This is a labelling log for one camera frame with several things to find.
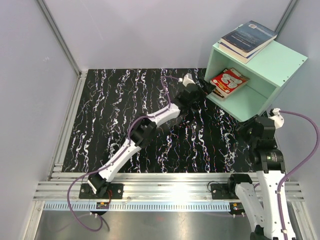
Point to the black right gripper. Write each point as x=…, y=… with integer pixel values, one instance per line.
x=242, y=128

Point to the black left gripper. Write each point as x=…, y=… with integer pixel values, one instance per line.
x=207, y=88

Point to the black paperback book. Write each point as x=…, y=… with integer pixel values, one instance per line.
x=218, y=94

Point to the red book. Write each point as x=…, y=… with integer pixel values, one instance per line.
x=229, y=81

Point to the blue orange paperback book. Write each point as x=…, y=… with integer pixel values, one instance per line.
x=237, y=55

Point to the dark blue hardcover book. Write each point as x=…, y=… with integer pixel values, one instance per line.
x=248, y=38

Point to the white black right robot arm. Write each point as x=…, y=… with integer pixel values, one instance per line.
x=269, y=219

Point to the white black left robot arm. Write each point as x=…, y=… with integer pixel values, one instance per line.
x=142, y=131

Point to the mint green open cabinet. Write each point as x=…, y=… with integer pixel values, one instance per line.
x=268, y=72

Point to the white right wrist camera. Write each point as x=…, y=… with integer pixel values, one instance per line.
x=275, y=115

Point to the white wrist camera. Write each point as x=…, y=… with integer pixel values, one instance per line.
x=186, y=80
x=275, y=115

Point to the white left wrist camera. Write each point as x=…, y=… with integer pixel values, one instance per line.
x=186, y=80

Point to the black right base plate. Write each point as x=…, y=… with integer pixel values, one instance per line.
x=221, y=191

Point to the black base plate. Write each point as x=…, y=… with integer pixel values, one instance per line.
x=221, y=191
x=113, y=191

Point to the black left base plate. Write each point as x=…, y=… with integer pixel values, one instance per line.
x=113, y=191

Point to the aluminium rail frame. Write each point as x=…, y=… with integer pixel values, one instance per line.
x=138, y=187

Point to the slotted cable duct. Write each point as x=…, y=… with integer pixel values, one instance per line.
x=144, y=206

